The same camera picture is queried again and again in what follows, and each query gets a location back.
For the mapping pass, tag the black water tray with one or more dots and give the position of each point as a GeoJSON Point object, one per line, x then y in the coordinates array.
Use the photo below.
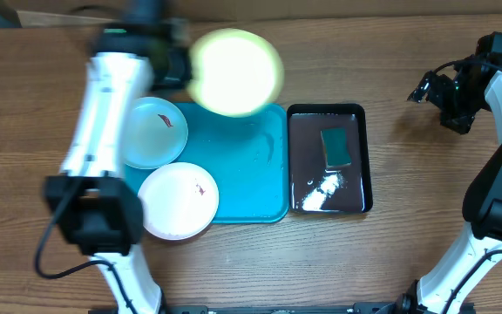
{"type": "Point", "coordinates": [312, 187]}

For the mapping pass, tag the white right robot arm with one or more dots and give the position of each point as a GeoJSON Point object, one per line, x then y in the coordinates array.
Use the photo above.
{"type": "Point", "coordinates": [478, 248]}

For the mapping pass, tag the green sponge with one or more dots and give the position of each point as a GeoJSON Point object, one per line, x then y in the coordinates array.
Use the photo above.
{"type": "Point", "coordinates": [335, 148]}

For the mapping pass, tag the light blue plate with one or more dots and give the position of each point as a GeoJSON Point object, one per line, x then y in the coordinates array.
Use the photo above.
{"type": "Point", "coordinates": [156, 133]}

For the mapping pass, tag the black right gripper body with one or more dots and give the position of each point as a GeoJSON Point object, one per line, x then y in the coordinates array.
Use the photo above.
{"type": "Point", "coordinates": [458, 105]}

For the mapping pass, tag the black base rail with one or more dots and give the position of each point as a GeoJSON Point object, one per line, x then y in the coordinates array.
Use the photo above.
{"type": "Point", "coordinates": [357, 308]}

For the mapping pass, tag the yellow plate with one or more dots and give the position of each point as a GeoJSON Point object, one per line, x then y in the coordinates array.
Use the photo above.
{"type": "Point", "coordinates": [235, 72]}

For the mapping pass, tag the teal plastic tray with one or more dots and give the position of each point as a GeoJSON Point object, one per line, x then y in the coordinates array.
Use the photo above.
{"type": "Point", "coordinates": [247, 157]}

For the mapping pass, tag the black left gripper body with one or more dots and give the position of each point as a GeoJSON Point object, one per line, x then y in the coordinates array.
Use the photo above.
{"type": "Point", "coordinates": [178, 78]}

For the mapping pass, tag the brown cardboard backboard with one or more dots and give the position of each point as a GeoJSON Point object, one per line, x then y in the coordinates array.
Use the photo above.
{"type": "Point", "coordinates": [247, 10]}

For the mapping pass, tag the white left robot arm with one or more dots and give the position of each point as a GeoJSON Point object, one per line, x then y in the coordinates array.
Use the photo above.
{"type": "Point", "coordinates": [89, 199]}

